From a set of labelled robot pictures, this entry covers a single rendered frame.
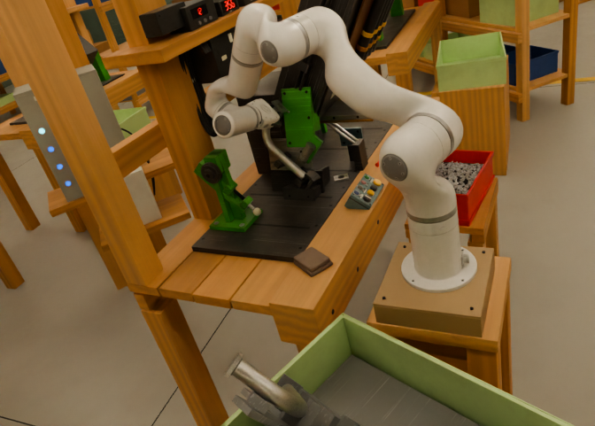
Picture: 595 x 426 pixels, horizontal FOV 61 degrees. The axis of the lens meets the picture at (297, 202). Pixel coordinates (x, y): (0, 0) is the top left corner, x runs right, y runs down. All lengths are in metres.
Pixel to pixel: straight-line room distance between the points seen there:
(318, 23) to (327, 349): 0.76
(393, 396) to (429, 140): 0.56
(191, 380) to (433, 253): 1.07
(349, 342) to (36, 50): 1.05
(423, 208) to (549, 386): 1.29
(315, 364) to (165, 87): 1.02
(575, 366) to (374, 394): 1.34
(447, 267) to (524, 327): 1.27
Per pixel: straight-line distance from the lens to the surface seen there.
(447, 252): 1.28
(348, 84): 1.17
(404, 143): 1.08
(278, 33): 1.19
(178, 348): 1.88
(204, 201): 1.90
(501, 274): 1.46
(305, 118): 1.80
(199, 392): 2.04
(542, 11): 4.47
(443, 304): 1.28
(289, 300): 1.39
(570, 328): 2.55
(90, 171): 1.54
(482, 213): 1.80
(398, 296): 1.31
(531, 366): 2.38
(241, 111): 1.60
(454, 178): 1.84
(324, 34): 1.26
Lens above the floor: 1.77
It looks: 29 degrees down
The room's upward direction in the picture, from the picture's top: 15 degrees counter-clockwise
